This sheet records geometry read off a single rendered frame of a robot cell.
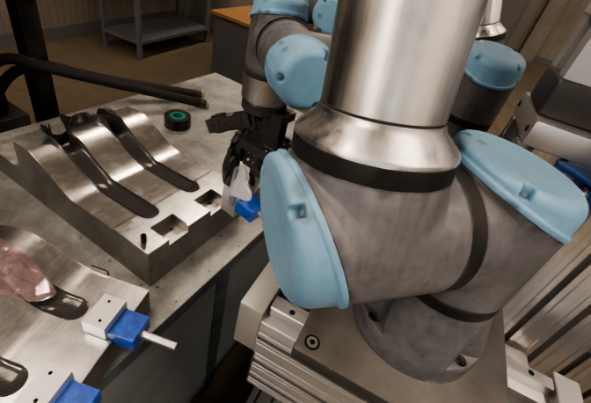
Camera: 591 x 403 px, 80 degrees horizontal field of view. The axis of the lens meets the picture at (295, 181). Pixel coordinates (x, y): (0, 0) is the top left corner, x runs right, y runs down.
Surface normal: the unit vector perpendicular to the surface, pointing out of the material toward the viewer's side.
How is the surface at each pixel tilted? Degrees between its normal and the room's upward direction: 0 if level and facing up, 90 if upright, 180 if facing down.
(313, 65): 91
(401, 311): 72
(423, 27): 79
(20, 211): 0
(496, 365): 0
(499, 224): 49
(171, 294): 0
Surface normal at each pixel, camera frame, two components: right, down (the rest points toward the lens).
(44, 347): 0.21, -0.78
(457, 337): 0.10, 0.33
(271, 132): -0.59, 0.37
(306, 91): 0.27, 0.62
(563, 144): -0.41, 0.47
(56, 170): 0.58, -0.48
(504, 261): 0.30, 0.43
